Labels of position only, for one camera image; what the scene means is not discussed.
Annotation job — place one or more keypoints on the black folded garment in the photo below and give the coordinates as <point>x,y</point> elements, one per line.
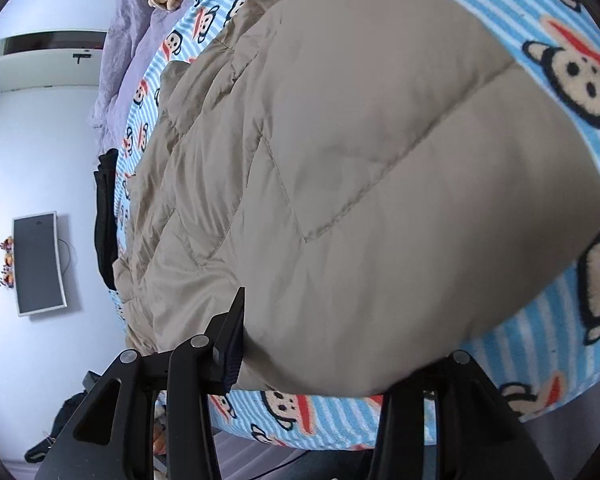
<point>105,228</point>

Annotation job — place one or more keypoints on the white door with handle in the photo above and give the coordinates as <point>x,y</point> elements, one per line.
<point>51,59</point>

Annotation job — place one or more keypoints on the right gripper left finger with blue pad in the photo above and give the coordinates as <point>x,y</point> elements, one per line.
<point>109,436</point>

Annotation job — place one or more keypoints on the purple bed cover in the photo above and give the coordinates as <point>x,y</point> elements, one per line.
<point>132,39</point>

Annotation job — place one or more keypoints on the black clothes pile on floor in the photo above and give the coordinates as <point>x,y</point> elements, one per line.
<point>38,452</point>

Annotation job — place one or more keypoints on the wall mounted monitor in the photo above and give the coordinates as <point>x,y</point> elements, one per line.
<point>37,271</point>

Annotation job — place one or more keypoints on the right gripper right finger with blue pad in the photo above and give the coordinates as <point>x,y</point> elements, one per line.
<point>478,434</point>

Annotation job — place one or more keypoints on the beige puffer jacket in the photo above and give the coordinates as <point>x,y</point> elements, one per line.
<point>380,178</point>

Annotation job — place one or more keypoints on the blue striped monkey blanket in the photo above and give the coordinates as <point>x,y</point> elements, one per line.
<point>544,355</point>

